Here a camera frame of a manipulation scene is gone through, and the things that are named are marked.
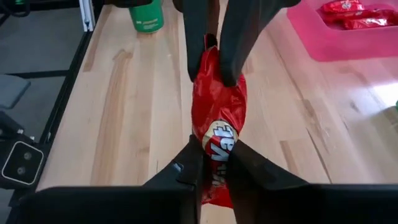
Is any red KitKat bar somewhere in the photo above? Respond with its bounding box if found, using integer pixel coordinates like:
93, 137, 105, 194
323, 9, 398, 24
341, 17, 398, 31
190, 33, 248, 208
320, 0, 365, 13

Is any green soda can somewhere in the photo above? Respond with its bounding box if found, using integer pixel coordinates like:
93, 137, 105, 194
129, 0, 165, 34

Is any black camera box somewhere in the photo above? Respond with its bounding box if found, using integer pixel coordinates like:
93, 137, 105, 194
0, 139, 45, 190

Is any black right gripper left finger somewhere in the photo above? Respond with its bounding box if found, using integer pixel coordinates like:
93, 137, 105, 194
142, 135, 205, 190

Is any grey side table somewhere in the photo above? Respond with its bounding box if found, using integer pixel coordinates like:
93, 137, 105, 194
0, 73, 32, 110

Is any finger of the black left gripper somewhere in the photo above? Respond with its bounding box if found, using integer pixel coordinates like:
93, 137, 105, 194
219, 0, 301, 88
182, 0, 215, 82

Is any pink plastic bin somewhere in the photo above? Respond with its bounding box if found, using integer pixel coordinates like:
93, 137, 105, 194
286, 0, 398, 62

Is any silver aluminium post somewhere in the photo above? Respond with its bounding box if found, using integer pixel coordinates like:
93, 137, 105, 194
78, 0, 96, 32

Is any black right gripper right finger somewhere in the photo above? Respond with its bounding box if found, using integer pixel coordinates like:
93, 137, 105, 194
226, 139, 308, 224

